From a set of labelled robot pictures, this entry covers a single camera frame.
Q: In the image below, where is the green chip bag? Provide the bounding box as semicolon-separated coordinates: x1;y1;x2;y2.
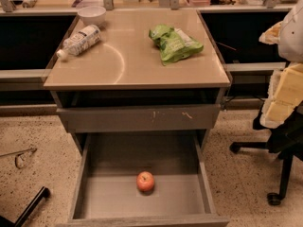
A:
149;24;204;65

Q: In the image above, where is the red apple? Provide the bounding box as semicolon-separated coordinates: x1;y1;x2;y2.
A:
136;171;154;192

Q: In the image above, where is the white bowl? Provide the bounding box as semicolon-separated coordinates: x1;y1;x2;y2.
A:
78;6;106;26

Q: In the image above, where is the closed grey top drawer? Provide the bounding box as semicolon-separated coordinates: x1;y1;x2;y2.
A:
57;104;220;133

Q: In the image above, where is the black chair leg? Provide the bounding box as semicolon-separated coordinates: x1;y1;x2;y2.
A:
0;186;50;227

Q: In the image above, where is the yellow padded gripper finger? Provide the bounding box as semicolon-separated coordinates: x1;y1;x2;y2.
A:
259;62;303;129
258;22;282;44

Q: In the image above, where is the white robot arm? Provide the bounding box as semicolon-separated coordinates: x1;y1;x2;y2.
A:
258;0;303;129

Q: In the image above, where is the clear plastic water bottle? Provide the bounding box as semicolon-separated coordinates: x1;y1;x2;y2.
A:
56;25;101;61

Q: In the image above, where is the black office chair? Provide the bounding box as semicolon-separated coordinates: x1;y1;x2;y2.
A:
229;105;303;205

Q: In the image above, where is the open grey middle drawer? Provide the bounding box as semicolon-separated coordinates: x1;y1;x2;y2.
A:
56;131;229;227

